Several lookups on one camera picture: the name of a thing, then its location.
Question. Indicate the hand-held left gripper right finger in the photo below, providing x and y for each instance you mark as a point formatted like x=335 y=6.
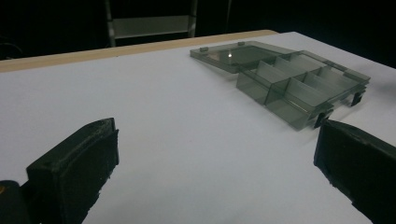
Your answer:
x=358 y=158

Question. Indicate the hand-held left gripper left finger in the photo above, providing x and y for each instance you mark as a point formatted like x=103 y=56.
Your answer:
x=74 y=165

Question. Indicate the clear grey plastic compartment box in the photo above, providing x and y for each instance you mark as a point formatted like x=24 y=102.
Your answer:
x=286 y=77

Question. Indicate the metal stand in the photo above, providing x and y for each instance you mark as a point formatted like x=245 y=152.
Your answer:
x=149 y=26

